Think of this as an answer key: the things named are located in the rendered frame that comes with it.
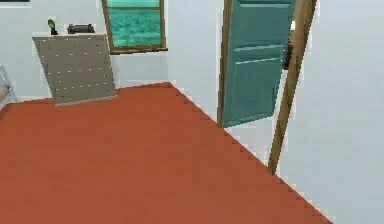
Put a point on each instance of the teal room door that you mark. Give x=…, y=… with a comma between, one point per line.
x=255, y=63

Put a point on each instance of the wooden framed window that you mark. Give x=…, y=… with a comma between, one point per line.
x=135, y=26

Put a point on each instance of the grey chest of drawers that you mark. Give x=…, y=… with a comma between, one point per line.
x=78, y=68

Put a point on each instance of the black box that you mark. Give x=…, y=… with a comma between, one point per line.
x=80, y=29

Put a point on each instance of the small olive statuette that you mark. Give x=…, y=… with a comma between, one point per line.
x=51, y=26

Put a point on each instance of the wooden door frame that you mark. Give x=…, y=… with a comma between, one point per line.
x=293, y=83

